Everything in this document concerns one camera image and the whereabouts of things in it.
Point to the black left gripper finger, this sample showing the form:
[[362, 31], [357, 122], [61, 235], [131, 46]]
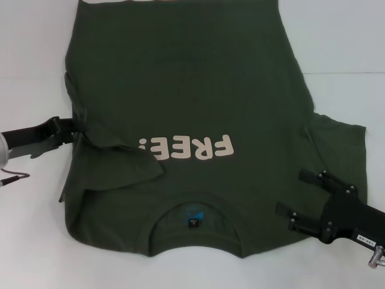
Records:
[[69, 129]]

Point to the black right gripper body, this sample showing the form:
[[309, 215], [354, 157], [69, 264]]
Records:
[[349, 215]]

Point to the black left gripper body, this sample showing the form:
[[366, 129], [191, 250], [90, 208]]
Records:
[[30, 135]]

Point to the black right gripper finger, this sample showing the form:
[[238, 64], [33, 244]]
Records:
[[306, 176], [282, 208]]

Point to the dark green FREE t-shirt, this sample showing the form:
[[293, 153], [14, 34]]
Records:
[[210, 75]]

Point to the silver right wrist angled plug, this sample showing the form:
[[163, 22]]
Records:
[[376, 256]]

